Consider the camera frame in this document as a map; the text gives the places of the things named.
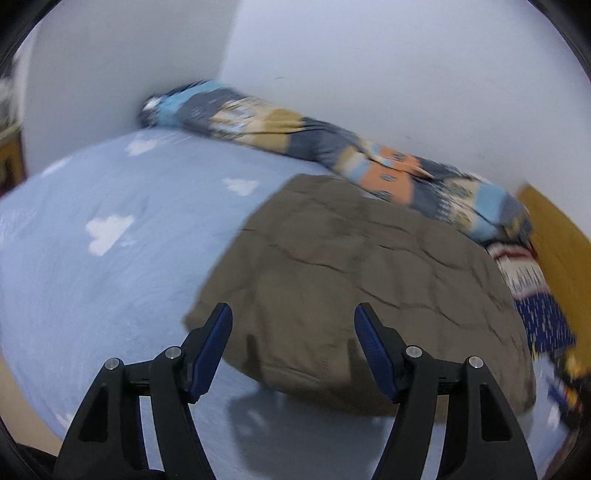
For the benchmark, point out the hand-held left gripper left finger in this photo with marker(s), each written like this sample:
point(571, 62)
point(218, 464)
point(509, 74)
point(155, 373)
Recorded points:
point(210, 355)

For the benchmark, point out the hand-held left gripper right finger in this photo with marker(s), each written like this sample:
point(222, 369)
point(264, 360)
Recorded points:
point(376, 355)

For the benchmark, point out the olive puffer jacket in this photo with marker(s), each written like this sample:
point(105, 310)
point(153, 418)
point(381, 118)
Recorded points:
point(360, 277)

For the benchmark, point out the light blue cloud bed sheet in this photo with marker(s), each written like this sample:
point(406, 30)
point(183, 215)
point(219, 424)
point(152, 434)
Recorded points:
point(115, 286)

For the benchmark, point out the blue star print pillow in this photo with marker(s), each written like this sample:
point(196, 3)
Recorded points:
point(540, 309)

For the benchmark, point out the wooden headboard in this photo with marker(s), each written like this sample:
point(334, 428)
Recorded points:
point(563, 249)

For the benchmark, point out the patchwork printed blanket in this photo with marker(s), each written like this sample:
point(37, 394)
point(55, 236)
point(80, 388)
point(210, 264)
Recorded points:
point(323, 138)

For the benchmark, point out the wooden furniture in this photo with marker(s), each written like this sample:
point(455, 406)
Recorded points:
point(10, 161)

